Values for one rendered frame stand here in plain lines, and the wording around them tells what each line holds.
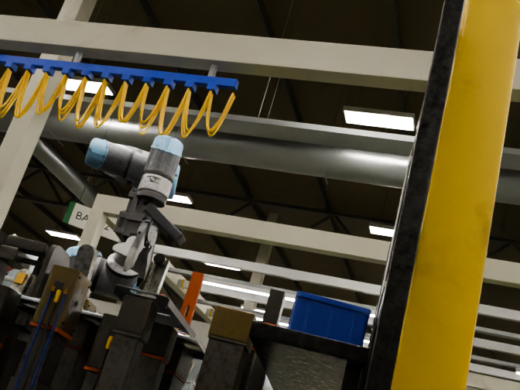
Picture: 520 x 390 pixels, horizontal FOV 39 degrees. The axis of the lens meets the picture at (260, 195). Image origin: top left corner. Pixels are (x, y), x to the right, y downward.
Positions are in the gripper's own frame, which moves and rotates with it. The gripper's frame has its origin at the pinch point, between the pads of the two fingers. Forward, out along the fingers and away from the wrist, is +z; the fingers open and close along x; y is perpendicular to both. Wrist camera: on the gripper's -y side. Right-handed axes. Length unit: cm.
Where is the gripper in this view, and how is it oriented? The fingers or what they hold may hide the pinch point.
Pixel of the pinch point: (135, 277)
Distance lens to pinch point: 170.2
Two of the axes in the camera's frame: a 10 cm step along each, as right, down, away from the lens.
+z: -2.3, 9.0, -3.7
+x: -0.9, -4.0, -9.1
